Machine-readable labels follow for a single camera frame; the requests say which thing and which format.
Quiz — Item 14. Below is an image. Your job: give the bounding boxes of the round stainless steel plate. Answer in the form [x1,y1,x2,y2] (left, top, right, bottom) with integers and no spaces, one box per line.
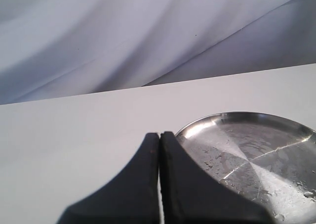
[176,112,316,224]

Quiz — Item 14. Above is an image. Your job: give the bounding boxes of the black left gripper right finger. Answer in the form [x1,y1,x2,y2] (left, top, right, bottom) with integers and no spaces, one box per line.
[159,132,268,224]

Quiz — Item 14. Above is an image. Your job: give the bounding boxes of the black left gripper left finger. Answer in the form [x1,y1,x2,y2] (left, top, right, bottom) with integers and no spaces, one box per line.
[58,133,160,224]

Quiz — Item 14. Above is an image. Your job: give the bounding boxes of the grey-white backdrop cloth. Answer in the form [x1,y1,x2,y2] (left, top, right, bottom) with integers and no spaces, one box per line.
[0,0,316,104]

